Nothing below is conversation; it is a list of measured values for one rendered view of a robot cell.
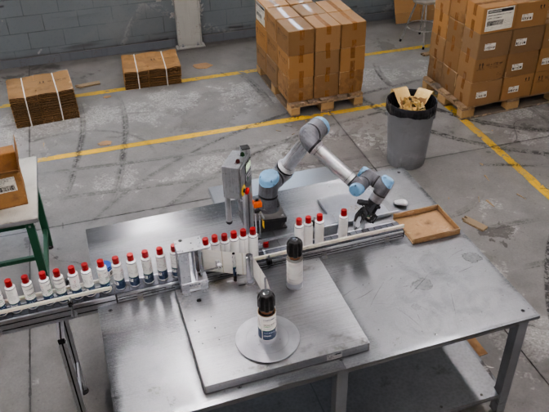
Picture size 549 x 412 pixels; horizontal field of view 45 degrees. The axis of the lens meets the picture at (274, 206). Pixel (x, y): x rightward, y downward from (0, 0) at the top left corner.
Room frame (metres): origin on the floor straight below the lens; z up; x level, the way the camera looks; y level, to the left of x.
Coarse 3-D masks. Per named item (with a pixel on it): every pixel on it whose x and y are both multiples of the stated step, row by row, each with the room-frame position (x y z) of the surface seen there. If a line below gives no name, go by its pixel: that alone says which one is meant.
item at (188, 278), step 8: (176, 256) 2.61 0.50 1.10; (184, 256) 2.58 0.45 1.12; (192, 256) 2.62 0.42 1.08; (200, 256) 2.63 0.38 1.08; (176, 264) 2.66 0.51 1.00; (184, 264) 2.58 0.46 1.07; (192, 264) 2.66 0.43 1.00; (200, 264) 2.63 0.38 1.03; (184, 272) 2.58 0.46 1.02; (192, 272) 2.66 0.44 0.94; (184, 280) 2.57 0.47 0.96; (192, 280) 2.60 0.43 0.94; (200, 280) 2.60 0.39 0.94; (184, 288) 2.57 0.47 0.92; (192, 288) 2.58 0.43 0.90; (200, 288) 2.60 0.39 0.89
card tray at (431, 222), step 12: (396, 216) 3.24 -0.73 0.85; (408, 216) 3.26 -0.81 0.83; (420, 216) 3.26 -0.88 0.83; (432, 216) 3.25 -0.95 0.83; (444, 216) 3.24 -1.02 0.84; (408, 228) 3.14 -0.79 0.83; (420, 228) 3.13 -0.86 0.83; (432, 228) 3.13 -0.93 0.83; (444, 228) 3.13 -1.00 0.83; (456, 228) 3.11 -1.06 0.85; (420, 240) 3.00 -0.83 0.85
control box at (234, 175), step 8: (232, 152) 2.98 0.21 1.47; (240, 152) 2.98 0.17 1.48; (232, 160) 2.90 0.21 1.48; (240, 160) 2.90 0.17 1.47; (224, 168) 2.84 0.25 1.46; (232, 168) 2.83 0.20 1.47; (240, 168) 2.83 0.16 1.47; (224, 176) 2.84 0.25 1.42; (232, 176) 2.83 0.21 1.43; (240, 176) 2.82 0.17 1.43; (224, 184) 2.84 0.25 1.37; (232, 184) 2.83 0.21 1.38; (240, 184) 2.82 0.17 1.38; (248, 184) 2.93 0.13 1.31; (224, 192) 2.84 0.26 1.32; (232, 192) 2.83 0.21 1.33; (240, 192) 2.83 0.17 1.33
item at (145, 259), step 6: (144, 252) 2.67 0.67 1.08; (144, 258) 2.66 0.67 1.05; (150, 258) 2.67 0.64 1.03; (144, 264) 2.65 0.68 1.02; (150, 264) 2.66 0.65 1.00; (144, 270) 2.65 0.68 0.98; (150, 270) 2.66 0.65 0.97; (144, 276) 2.66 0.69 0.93; (150, 276) 2.65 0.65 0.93; (150, 282) 2.65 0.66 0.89
